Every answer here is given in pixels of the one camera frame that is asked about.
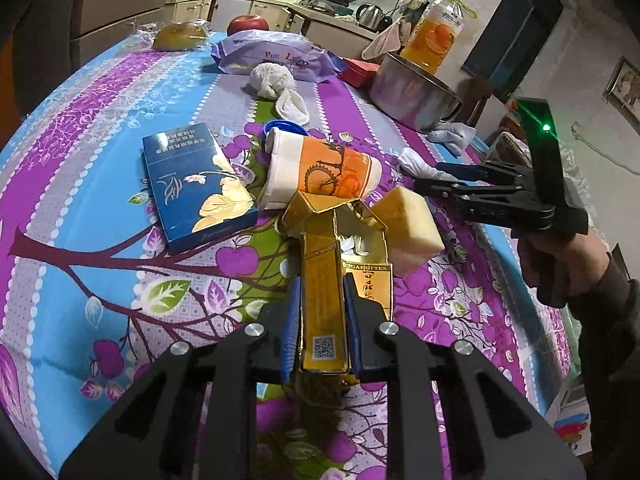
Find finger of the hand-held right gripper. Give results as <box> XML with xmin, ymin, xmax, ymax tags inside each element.
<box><xmin>434</xmin><ymin>161</ymin><xmax>535</xmax><ymax>187</ymax></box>
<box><xmin>412</xmin><ymin>180</ymin><xmax>556</xmax><ymax>233</ymax></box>

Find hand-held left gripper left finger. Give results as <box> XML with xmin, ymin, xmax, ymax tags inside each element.
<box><xmin>57</xmin><ymin>277</ymin><xmax>303</xmax><ymax>480</ymax></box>

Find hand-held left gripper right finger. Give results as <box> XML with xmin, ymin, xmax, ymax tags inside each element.
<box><xmin>342</xmin><ymin>275</ymin><xmax>588</xmax><ymax>480</ymax></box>

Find white cloth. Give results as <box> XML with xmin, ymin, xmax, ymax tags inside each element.
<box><xmin>396</xmin><ymin>148</ymin><xmax>451</xmax><ymax>182</ymax></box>

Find gold cigarette box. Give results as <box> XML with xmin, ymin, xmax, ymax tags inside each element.
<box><xmin>280</xmin><ymin>191</ymin><xmax>396</xmax><ymax>408</ymax></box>

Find person's right forearm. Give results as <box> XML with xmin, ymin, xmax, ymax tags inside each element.
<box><xmin>567</xmin><ymin>252</ymin><xmax>640</xmax><ymax>466</ymax></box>

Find person's right hand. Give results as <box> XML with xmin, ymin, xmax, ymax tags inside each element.
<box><xmin>520</xmin><ymin>230</ymin><xmax>613</xmax><ymax>308</ymax></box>

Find white glove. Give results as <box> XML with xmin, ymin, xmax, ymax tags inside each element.
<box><xmin>427</xmin><ymin>122</ymin><xmax>478</xmax><ymax>157</ymax></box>

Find yellow sponge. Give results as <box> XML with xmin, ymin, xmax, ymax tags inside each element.
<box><xmin>375</xmin><ymin>185</ymin><xmax>446</xmax><ymax>278</ymax></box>

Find metal pot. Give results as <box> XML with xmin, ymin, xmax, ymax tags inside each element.
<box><xmin>369</xmin><ymin>51</ymin><xmax>463</xmax><ymax>133</ymax></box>

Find framed elephant picture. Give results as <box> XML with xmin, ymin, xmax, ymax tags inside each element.
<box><xmin>605</xmin><ymin>57</ymin><xmax>640</xmax><ymax>133</ymax></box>

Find orange juice bottle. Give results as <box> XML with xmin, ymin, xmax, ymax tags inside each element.
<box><xmin>399</xmin><ymin>0</ymin><xmax>473</xmax><ymax>76</ymax></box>

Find orange paper cup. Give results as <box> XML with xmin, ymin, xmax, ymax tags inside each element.
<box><xmin>257</xmin><ymin>127</ymin><xmax>383</xmax><ymax>211</ymax></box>

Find small red box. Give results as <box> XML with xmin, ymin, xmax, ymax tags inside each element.
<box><xmin>340</xmin><ymin>58</ymin><xmax>383</xmax><ymax>90</ymax></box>

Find pink-edged cloth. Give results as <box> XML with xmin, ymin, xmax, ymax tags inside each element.
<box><xmin>361</xmin><ymin>19</ymin><xmax>403</xmax><ymax>59</ymax></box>

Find blue leaf-print box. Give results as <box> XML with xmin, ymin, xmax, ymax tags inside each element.
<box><xmin>141</xmin><ymin>122</ymin><xmax>259</xmax><ymax>255</ymax></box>

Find steel kettle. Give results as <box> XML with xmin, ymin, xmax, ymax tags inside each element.
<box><xmin>356</xmin><ymin>3</ymin><xmax>393</xmax><ymax>32</ymax></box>

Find white sock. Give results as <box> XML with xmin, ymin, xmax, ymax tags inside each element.
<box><xmin>273</xmin><ymin>89</ymin><xmax>311</xmax><ymax>127</ymax></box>

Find blue plastic lid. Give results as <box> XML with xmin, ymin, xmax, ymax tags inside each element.
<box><xmin>262</xmin><ymin>120</ymin><xmax>307</xmax><ymax>148</ymax></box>

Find white rolled towel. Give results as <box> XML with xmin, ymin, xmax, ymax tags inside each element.
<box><xmin>248</xmin><ymin>61</ymin><xmax>296</xmax><ymax>101</ymax></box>

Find purple plastic bag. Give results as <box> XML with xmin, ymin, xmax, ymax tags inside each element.
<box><xmin>210</xmin><ymin>30</ymin><xmax>348</xmax><ymax>85</ymax></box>

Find red apple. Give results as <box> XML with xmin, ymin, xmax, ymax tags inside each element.
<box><xmin>227</xmin><ymin>14</ymin><xmax>269</xmax><ymax>36</ymax></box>

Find kitchen counter cabinets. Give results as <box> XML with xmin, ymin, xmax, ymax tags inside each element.
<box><xmin>165</xmin><ymin>0</ymin><xmax>386</xmax><ymax>41</ymax></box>

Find yellow fruit in clear wrap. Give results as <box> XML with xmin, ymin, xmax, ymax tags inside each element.
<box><xmin>131</xmin><ymin>21</ymin><xmax>213</xmax><ymax>52</ymax></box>

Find grey refrigerator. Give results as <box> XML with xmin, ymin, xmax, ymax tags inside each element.
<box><xmin>70</xmin><ymin>0</ymin><xmax>176</xmax><ymax>53</ymax></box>

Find white wall cable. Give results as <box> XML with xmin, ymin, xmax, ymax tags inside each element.
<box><xmin>572</xmin><ymin>120</ymin><xmax>640</xmax><ymax>176</ymax></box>

